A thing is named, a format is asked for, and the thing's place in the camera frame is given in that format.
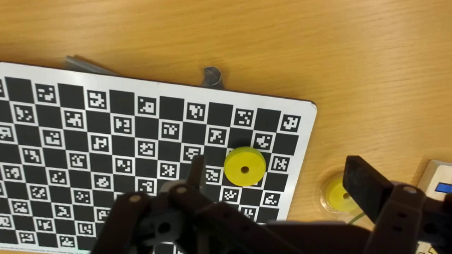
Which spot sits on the black white marker board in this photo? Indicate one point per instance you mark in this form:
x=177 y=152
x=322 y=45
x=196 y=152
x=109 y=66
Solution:
x=117 y=141

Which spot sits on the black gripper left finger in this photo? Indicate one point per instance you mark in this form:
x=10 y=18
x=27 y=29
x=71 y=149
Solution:
x=188 y=220

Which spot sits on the yellow round tile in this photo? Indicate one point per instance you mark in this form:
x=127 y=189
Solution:
x=335 y=196
x=237 y=162

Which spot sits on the clear plastic cup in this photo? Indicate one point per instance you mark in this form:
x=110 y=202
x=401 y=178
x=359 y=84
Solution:
x=322 y=190

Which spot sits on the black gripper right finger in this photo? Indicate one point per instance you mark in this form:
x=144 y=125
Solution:
x=404 y=216

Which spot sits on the round gray board foot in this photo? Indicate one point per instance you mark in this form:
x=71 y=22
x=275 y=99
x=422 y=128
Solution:
x=212 y=77

